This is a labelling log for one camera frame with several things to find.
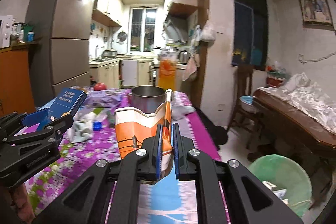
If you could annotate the steel pot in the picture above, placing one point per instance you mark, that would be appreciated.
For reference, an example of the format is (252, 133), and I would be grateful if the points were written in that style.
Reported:
(147, 98)

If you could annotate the person left hand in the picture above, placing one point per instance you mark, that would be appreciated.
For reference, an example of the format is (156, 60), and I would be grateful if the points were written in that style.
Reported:
(22, 204)

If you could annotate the purple snack bag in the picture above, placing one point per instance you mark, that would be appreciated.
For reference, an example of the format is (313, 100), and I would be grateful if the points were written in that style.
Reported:
(103, 99)

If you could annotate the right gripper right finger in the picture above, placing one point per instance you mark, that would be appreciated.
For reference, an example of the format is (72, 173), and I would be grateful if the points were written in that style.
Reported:
(226, 192)

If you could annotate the grey refrigerator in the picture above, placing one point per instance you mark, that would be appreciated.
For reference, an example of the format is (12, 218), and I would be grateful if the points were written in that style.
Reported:
(61, 58)

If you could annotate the hanging white plastic bag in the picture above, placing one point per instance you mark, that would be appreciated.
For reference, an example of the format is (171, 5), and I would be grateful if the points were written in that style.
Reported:
(208, 33)

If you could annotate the wooden chair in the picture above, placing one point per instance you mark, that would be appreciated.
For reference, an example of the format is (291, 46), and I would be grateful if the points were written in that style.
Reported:
(243, 113)

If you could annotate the purple floral tablecloth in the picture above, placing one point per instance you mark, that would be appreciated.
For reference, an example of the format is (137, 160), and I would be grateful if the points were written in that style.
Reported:
(168, 201)

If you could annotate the blue box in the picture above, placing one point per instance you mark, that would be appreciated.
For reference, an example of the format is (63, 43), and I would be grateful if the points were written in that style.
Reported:
(68, 101)

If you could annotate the white microwave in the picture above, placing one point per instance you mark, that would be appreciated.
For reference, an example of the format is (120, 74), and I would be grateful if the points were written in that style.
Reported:
(6, 22)

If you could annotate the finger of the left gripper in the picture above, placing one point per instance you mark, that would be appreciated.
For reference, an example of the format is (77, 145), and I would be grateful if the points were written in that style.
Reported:
(14, 122)
(53, 130)

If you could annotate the red apple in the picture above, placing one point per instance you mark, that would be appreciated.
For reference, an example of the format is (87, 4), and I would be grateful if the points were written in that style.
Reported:
(99, 87)

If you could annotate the blue bottle cap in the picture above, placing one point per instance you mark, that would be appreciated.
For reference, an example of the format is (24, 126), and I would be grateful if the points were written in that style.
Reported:
(97, 126)

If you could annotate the grey glove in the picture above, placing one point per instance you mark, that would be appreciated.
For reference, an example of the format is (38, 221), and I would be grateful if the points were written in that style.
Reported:
(180, 111)

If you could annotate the orange wooden cabinet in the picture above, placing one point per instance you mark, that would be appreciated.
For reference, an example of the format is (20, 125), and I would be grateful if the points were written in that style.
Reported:
(16, 94)

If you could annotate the orange white paper bag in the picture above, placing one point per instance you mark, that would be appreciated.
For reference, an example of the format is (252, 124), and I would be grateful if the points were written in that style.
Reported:
(133, 126)

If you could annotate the blue basin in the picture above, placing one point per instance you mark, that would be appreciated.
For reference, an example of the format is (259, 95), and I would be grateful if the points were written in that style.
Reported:
(246, 103)

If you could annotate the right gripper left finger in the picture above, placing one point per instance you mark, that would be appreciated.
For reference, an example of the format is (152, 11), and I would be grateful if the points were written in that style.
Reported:
(108, 192)

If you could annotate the orange juice bottle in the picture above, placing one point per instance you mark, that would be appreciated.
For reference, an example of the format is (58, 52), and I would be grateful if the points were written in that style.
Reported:
(167, 69)

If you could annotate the kitchen window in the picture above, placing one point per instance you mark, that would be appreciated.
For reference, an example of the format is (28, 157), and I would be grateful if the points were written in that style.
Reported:
(142, 29)

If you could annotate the white plastic sheet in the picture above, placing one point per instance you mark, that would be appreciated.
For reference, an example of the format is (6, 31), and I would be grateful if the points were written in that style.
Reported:
(306, 95)

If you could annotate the pink hanging towel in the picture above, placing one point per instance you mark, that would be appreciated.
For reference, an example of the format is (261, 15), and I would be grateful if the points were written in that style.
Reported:
(191, 70)

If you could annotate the dark window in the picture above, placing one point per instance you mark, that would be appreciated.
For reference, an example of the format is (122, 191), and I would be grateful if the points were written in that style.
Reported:
(250, 33)

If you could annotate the green scrub roll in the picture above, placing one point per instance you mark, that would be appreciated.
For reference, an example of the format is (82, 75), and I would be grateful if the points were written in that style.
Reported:
(111, 119)

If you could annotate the white rag bundle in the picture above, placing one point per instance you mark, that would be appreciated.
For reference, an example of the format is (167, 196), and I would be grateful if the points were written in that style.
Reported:
(82, 128)

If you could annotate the dark wooden dining table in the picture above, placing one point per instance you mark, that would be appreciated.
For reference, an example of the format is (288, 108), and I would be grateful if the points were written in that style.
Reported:
(294, 126)

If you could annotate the framed elephant picture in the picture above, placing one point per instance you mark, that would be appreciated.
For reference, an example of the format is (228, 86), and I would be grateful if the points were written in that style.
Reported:
(316, 14)

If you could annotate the black cloth on floor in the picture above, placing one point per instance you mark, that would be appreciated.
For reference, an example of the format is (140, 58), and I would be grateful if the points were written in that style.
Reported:
(218, 134)

